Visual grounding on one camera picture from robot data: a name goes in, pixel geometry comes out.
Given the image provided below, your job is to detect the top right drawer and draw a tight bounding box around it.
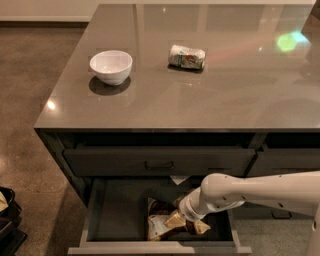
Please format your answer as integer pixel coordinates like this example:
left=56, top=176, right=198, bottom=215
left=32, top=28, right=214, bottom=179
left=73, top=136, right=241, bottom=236
left=247, top=147, right=320, bottom=177

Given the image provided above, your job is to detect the white paper scrap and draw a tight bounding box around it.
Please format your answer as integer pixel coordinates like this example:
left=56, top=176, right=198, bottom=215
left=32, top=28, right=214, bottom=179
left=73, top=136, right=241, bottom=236
left=171, top=176, right=188, bottom=185

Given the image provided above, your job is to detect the brown chip bag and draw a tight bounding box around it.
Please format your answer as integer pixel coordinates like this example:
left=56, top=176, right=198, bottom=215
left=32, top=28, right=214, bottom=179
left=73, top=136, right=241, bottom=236
left=146, top=198, right=211, bottom=241

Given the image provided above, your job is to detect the open middle drawer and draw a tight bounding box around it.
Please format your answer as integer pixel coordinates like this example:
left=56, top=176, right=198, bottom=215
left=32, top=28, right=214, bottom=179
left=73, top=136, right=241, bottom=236
left=68, top=177, right=252, bottom=256

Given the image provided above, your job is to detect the white ceramic bowl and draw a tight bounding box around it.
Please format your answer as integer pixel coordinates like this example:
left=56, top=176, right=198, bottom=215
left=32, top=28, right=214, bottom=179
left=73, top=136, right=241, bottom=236
left=89, top=50, right=133, bottom=86

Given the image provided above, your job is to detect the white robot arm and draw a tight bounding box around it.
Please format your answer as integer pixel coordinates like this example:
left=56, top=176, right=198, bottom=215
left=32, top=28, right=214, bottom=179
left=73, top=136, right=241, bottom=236
left=164, top=171, right=320, bottom=256

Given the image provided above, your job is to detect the grey counter cabinet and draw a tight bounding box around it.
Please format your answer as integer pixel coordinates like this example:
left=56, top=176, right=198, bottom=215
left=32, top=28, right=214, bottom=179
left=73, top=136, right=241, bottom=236
left=35, top=1, right=320, bottom=199

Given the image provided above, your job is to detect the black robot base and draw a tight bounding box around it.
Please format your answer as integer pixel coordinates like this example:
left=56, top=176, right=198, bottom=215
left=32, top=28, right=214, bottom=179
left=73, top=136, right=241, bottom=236
left=0, top=187, right=27, bottom=256

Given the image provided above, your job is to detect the crushed white green can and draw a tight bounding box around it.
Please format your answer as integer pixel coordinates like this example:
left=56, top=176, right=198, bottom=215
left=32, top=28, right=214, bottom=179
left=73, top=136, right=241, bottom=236
left=168, top=45, right=206, bottom=70

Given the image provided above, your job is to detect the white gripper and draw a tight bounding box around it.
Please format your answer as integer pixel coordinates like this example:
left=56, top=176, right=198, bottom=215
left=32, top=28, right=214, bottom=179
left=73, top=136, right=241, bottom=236
left=164, top=187, right=214, bottom=229

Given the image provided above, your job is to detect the bottom right drawer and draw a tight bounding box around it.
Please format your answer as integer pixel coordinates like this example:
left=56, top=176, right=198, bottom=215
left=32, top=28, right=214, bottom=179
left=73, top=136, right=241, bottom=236
left=233, top=203, right=311, bottom=220

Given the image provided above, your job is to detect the top left drawer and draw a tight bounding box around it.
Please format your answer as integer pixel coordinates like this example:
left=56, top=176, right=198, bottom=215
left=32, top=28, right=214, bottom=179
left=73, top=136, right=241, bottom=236
left=63, top=146, right=255, bottom=177

